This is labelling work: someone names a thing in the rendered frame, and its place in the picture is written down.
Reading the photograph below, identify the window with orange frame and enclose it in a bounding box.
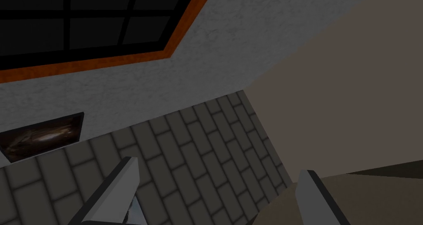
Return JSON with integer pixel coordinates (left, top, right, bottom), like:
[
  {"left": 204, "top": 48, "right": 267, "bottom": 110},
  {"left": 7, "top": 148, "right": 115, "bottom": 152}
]
[{"left": 0, "top": 0, "right": 216, "bottom": 84}]

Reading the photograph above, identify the dark framed wall picture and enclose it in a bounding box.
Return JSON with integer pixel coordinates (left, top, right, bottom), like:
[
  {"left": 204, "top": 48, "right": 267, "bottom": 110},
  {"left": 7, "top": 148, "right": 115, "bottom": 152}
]
[{"left": 0, "top": 111, "right": 85, "bottom": 163}]

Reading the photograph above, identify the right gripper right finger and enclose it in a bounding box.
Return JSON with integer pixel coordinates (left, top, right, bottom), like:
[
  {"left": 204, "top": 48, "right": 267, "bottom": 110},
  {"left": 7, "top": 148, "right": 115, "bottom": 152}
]
[{"left": 295, "top": 169, "right": 352, "bottom": 225}]

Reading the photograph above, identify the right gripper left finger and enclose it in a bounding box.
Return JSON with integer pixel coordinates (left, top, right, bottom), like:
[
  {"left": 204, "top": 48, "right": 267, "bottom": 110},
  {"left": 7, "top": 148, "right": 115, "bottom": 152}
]
[{"left": 67, "top": 156, "right": 140, "bottom": 225}]

